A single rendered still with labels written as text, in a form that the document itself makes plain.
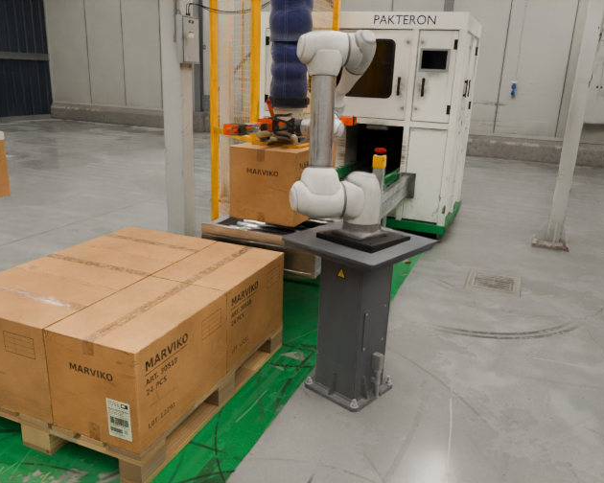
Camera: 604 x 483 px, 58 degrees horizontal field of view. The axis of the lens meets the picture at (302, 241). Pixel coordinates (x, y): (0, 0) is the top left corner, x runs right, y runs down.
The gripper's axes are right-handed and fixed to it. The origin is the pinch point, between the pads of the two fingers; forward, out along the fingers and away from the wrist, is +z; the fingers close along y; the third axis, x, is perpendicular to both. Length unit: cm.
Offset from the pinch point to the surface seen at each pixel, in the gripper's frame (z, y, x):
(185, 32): 89, -50, 58
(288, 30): -3, -48, 16
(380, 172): -51, 27, 45
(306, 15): -11, -55, 21
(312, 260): -32, 67, -11
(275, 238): -11, 58, -11
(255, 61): 41, -33, 65
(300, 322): -17, 117, 15
